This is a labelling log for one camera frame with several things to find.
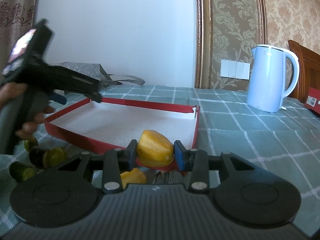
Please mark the green checked tablecloth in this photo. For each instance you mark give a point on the green checked tablecloth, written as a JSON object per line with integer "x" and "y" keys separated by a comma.
{"x": 250, "y": 130}

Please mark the white wall switch panel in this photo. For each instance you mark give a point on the white wall switch panel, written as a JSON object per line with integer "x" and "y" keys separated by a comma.
{"x": 235, "y": 68}

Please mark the red shallow box tray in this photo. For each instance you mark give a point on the red shallow box tray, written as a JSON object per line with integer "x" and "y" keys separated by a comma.
{"x": 130, "y": 120}

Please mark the pointed yellow fruit piece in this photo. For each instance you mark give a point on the pointed yellow fruit piece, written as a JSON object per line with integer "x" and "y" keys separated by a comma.
{"x": 133, "y": 178}

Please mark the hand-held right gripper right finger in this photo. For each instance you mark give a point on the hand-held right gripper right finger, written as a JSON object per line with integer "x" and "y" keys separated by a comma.
{"x": 180, "y": 158}

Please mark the small black-skinned chunk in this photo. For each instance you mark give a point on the small black-skinned chunk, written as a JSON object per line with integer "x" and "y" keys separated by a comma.
{"x": 37, "y": 156}

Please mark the gold ornate wall frame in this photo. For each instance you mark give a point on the gold ornate wall frame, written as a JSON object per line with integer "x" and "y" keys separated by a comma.
{"x": 205, "y": 42}

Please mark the rounded yellow fruit piece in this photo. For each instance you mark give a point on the rounded yellow fruit piece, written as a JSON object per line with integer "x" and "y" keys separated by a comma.
{"x": 155, "y": 150}

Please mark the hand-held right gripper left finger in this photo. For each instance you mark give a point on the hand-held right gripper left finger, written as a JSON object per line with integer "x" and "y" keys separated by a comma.
{"x": 131, "y": 155}

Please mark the wooden chair back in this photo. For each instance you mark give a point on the wooden chair back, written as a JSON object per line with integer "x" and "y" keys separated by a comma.
{"x": 306, "y": 65}

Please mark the green cucumber piece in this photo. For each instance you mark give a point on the green cucumber piece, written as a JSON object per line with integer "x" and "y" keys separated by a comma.
{"x": 21, "y": 173}

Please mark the grey patterned paper bag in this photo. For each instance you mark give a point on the grey patterned paper bag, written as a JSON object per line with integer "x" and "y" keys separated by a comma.
{"x": 85, "y": 68}

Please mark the red cardboard box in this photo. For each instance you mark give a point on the red cardboard box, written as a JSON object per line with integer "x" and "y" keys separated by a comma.
{"x": 313, "y": 101}

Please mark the beige patterned curtain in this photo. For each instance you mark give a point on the beige patterned curtain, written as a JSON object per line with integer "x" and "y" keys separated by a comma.
{"x": 15, "y": 10}

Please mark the green tomato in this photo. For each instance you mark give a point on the green tomato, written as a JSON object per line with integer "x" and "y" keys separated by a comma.
{"x": 57, "y": 156}
{"x": 30, "y": 144}

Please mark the light blue electric kettle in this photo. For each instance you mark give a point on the light blue electric kettle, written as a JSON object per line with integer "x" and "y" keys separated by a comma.
{"x": 267, "y": 80}

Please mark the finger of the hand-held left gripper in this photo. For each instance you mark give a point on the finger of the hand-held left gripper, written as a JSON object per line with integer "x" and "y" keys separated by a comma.
{"x": 96, "y": 96}

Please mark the person's left hand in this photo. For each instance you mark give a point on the person's left hand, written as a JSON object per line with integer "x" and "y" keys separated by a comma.
{"x": 12, "y": 92}

